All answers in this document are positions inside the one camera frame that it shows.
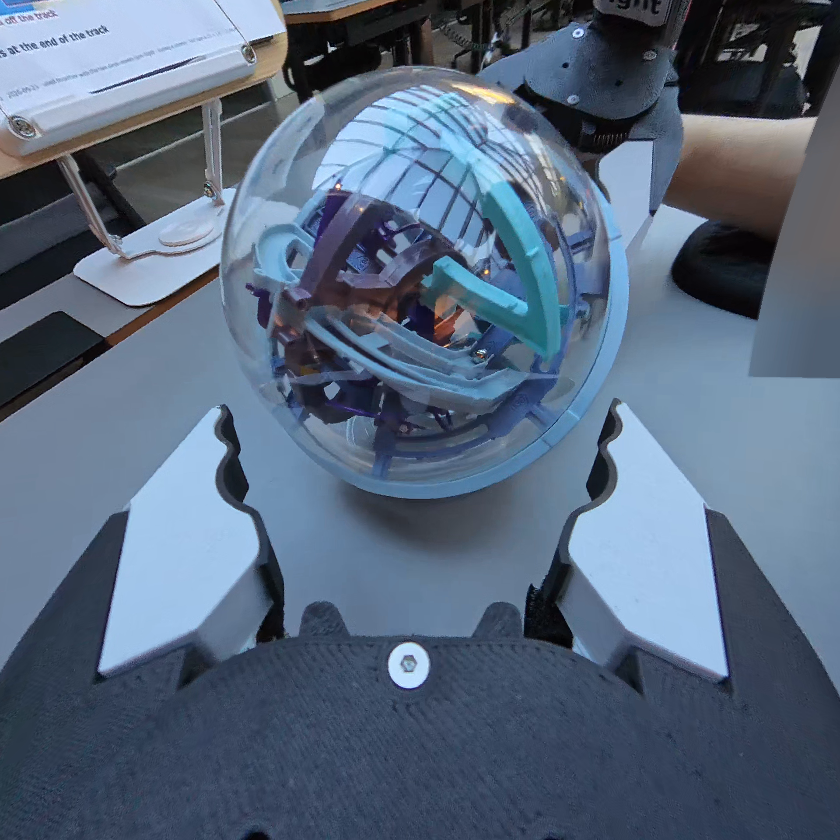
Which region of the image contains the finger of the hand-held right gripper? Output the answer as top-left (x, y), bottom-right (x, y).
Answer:
top-left (478, 36), bottom-right (559, 93)
top-left (594, 139), bottom-right (660, 253)

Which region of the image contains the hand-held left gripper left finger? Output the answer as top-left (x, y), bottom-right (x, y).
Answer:
top-left (97, 403), bottom-right (287, 680)

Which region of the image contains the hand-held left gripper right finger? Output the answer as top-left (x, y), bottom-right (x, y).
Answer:
top-left (524, 397), bottom-right (731, 682)

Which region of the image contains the clear plastic maze ball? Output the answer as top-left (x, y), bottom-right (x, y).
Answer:
top-left (220, 66), bottom-right (630, 501)

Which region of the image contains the person's right forearm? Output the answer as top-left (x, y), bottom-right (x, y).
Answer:
top-left (666, 113), bottom-right (818, 242)

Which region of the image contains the black wrist rest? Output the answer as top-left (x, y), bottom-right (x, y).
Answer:
top-left (671, 220), bottom-right (782, 320)

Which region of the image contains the black flat pad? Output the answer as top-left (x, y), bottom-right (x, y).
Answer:
top-left (0, 311), bottom-right (107, 409)

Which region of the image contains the white document stand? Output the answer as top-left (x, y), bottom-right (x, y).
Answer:
top-left (0, 0), bottom-right (290, 308)

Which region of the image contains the printed instruction sheet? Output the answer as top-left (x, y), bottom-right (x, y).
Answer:
top-left (0, 0), bottom-right (287, 116)

